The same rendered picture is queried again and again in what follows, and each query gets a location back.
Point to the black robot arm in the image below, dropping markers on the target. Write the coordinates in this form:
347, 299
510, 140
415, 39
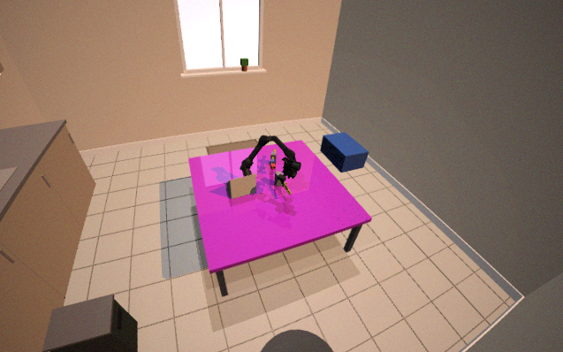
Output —
290, 161

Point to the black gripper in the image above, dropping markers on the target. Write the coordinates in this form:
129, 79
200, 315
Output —
283, 177

